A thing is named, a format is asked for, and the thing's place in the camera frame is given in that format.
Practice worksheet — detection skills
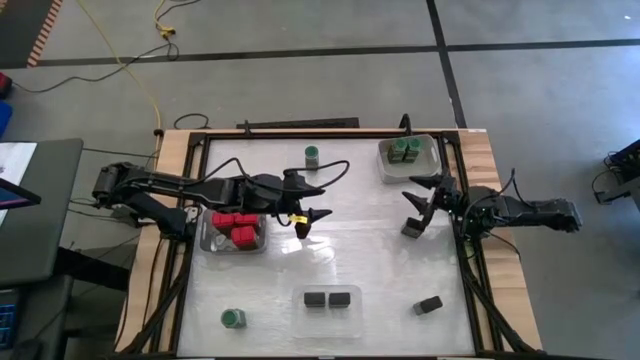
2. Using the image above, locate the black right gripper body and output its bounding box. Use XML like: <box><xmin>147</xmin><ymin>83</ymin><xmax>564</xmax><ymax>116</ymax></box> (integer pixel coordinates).
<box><xmin>432</xmin><ymin>173</ymin><xmax>467</xmax><ymax>223</ymax></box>

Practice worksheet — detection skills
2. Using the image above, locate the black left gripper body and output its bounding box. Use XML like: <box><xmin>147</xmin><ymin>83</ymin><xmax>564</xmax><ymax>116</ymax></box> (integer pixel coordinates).
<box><xmin>233</xmin><ymin>172</ymin><xmax>302</xmax><ymax>216</ymax></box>

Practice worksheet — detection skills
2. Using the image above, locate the black flat bar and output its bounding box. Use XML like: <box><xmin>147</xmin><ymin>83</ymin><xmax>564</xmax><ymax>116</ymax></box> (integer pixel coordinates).
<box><xmin>236</xmin><ymin>117</ymin><xmax>361</xmax><ymax>131</ymax></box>

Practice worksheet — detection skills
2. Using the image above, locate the smoky grey plastic bin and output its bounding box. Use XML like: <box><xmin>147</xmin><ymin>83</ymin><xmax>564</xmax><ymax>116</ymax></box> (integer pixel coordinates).
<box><xmin>199</xmin><ymin>209</ymin><xmax>269</xmax><ymax>255</ymax></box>

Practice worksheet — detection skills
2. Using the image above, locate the white table cover sheet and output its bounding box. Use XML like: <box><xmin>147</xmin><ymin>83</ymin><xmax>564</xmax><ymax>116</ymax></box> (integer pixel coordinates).
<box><xmin>177</xmin><ymin>137</ymin><xmax>477</xmax><ymax>357</ymax></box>

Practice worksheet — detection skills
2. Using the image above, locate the clear plastic bin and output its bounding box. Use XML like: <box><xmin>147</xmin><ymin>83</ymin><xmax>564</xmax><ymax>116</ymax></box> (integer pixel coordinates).
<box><xmin>291</xmin><ymin>283</ymin><xmax>365</xmax><ymax>340</ymax></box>

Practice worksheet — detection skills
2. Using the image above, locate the grey desk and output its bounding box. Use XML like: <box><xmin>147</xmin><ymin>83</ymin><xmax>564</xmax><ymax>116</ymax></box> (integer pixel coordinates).
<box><xmin>0</xmin><ymin>138</ymin><xmax>85</xmax><ymax>287</ymax></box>

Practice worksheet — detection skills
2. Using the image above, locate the white paper sheet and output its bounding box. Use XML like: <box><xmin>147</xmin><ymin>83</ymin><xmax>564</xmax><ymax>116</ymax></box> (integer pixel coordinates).
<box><xmin>0</xmin><ymin>141</ymin><xmax>39</xmax><ymax>187</ymax></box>

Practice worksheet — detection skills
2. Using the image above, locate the tablet screen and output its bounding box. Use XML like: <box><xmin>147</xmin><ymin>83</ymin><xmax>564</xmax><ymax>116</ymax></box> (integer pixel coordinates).
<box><xmin>0</xmin><ymin>177</ymin><xmax>43</xmax><ymax>211</ymax></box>

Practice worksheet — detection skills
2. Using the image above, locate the blue object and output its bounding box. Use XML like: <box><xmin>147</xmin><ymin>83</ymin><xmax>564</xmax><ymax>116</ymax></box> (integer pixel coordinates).
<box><xmin>0</xmin><ymin>99</ymin><xmax>16</xmax><ymax>140</ymax></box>

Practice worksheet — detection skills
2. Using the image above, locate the backlit keyboard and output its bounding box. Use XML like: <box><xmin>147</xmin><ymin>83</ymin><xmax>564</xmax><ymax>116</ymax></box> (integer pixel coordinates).
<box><xmin>0</xmin><ymin>288</ymin><xmax>22</xmax><ymax>351</ymax></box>

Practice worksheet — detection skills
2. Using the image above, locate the dark mat with orange edge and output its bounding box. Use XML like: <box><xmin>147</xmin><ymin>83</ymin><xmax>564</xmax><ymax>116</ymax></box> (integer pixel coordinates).
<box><xmin>0</xmin><ymin>0</ymin><xmax>67</xmax><ymax>70</ymax></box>

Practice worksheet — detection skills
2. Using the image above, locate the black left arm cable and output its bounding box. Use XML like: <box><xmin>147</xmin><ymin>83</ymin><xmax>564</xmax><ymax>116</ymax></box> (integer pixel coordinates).
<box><xmin>198</xmin><ymin>156</ymin><xmax>351</xmax><ymax>191</ymax></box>

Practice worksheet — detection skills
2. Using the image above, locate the black metal table frame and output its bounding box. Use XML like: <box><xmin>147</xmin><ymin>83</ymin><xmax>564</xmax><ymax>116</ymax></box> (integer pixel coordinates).
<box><xmin>113</xmin><ymin>127</ymin><xmax>546</xmax><ymax>360</ymax></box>

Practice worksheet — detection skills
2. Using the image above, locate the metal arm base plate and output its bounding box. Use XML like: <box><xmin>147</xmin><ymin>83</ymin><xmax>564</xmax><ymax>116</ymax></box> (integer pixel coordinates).
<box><xmin>110</xmin><ymin>203</ymin><xmax>202</xmax><ymax>226</ymax></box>

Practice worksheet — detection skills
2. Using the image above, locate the black cable loop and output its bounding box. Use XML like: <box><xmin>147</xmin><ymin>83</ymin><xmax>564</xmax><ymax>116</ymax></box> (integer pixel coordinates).
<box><xmin>173</xmin><ymin>112</ymin><xmax>212</xmax><ymax>131</ymax></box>

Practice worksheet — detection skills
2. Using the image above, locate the long yellow floor cable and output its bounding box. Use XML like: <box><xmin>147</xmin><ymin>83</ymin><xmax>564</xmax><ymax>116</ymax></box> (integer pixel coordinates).
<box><xmin>74</xmin><ymin>0</ymin><xmax>162</xmax><ymax>132</ymax></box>

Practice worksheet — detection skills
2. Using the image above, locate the black equipment with cables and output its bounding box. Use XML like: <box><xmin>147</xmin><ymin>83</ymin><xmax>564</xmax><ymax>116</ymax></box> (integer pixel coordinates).
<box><xmin>591</xmin><ymin>138</ymin><xmax>640</xmax><ymax>206</ymax></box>

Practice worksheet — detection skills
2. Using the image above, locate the yellow cord with plug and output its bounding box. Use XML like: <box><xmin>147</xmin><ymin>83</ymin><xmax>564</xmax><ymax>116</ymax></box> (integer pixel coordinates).
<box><xmin>152</xmin><ymin>0</ymin><xmax>202</xmax><ymax>40</ymax></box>

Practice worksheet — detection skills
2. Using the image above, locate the long black floor cable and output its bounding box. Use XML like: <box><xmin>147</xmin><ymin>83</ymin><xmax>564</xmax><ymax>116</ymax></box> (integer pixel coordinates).
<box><xmin>13</xmin><ymin>41</ymin><xmax>181</xmax><ymax>95</ymax></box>

